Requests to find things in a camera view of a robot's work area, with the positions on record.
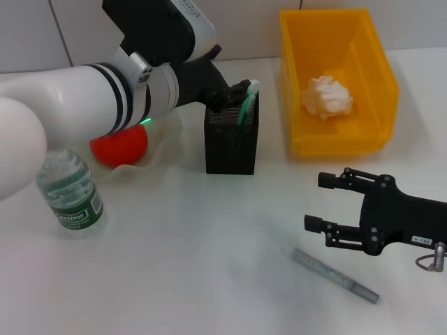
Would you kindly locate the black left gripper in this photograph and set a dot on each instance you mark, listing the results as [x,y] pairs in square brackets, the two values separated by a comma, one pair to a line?
[199,80]

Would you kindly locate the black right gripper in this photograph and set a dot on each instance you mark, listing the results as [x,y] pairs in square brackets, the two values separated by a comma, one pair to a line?
[401,216]

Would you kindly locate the green pen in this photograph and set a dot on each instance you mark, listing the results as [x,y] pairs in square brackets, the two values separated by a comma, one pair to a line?
[254,87]

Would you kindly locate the grey marker pen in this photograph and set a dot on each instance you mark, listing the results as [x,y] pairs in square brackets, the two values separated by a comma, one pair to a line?
[331,274]

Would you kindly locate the white paper ball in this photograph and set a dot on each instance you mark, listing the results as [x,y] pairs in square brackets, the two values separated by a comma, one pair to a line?
[328,97]

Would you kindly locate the orange fruit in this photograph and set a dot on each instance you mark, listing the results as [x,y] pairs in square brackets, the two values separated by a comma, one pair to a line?
[122,146]

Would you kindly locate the clear green-label water bottle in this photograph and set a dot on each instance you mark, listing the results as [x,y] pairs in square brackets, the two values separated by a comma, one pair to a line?
[73,195]

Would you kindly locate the black mesh pen holder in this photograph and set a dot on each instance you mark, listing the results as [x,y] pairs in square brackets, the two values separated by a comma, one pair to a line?
[223,157]

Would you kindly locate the green glass fruit plate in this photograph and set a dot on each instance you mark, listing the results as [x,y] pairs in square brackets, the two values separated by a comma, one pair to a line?
[164,139]

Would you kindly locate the yellow plastic bin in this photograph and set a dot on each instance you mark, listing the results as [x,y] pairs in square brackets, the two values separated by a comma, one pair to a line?
[349,52]

